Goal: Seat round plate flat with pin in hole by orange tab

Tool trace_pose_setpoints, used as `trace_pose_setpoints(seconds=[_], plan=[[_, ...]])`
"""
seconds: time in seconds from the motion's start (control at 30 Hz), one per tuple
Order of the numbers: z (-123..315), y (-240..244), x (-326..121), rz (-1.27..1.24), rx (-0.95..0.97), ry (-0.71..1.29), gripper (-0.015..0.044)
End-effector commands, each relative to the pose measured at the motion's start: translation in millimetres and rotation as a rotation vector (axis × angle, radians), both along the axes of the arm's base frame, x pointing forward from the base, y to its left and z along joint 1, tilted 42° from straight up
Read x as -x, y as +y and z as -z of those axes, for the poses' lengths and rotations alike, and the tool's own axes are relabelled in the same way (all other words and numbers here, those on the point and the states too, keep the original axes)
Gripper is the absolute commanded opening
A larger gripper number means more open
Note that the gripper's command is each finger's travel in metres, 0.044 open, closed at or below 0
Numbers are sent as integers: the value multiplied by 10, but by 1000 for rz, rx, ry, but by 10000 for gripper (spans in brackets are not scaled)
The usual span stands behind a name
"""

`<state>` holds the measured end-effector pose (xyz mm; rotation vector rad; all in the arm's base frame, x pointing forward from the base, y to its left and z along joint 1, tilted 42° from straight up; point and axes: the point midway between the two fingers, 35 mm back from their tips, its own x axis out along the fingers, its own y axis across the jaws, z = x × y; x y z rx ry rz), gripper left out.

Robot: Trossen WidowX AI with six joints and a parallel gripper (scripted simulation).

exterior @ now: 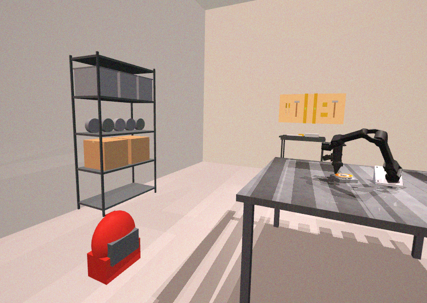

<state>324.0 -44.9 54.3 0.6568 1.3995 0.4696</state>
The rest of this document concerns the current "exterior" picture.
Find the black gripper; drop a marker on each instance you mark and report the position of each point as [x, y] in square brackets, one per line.
[337, 162]

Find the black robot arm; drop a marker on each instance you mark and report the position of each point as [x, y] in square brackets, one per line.
[391, 166]

